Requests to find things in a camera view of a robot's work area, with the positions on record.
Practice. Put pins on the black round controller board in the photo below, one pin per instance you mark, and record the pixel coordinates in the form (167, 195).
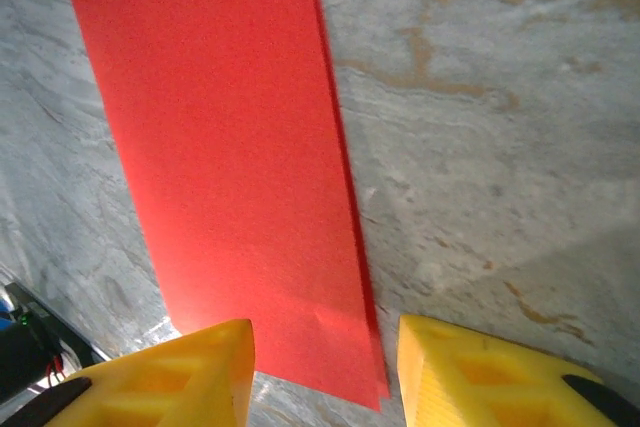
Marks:
(25, 352)

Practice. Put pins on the grooved aluminium rail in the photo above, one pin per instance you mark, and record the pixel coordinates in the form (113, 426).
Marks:
(75, 332)

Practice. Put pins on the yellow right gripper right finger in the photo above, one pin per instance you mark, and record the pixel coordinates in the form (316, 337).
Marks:
(475, 387)

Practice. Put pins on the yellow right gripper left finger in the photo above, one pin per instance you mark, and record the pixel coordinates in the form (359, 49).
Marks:
(190, 382)

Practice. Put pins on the red paper sheet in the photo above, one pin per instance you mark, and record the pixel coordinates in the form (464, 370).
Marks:
(225, 147)

